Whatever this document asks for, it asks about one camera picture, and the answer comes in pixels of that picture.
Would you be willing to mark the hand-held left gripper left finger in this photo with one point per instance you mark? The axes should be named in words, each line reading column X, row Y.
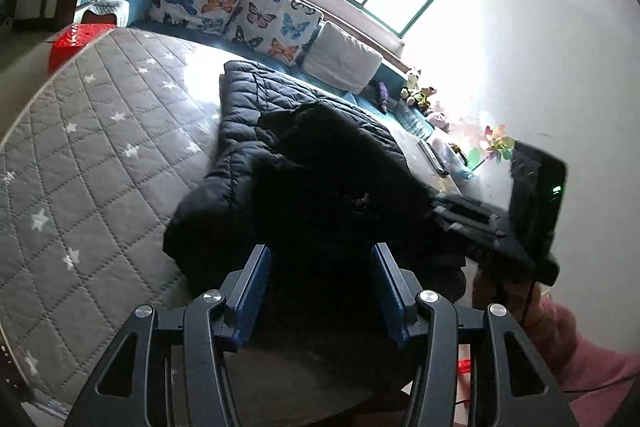
column 252, row 302

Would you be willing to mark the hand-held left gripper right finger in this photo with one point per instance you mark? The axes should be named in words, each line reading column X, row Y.
column 389, row 302

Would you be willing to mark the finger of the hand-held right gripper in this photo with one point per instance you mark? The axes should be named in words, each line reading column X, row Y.
column 470, row 229
column 465, row 204

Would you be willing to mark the black puffer jacket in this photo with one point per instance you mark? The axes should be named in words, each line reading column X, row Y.
column 310, row 167

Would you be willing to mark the person's right hand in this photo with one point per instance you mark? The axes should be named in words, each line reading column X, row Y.
column 515, row 302

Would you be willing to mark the clear plastic bag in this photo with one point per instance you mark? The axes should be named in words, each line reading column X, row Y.
column 455, row 162

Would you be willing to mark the colourful pinwheel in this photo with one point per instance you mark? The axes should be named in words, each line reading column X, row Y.
column 497, row 146

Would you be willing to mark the pink plush toy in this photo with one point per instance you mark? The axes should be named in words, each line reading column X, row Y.
column 439, row 121

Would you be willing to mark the black and white plush dog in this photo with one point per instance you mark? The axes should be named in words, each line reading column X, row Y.
column 412, row 79

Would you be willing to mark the purple plush toy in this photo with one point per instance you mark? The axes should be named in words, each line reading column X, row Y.
column 382, row 93

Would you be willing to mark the white pillow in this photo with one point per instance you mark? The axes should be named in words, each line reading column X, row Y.
column 340, row 57

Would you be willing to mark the grey star quilted mattress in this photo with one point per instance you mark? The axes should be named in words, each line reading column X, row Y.
column 100, row 157

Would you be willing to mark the red plastic stool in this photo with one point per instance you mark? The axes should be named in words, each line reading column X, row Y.
column 70, row 42

